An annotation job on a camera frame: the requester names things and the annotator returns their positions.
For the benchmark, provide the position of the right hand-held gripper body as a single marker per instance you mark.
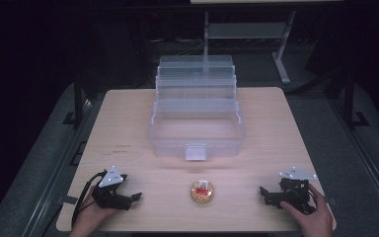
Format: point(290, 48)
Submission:
point(292, 192)

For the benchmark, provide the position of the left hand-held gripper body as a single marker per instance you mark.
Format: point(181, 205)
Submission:
point(110, 194)

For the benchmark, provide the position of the clear plastic tiered storage box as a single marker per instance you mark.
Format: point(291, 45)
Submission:
point(195, 131)

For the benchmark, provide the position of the person's left hand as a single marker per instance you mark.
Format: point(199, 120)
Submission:
point(90, 217)

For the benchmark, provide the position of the person's right hand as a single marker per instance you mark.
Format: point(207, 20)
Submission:
point(314, 219)

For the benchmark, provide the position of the grey metal stand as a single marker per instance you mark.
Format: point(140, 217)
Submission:
point(248, 31)

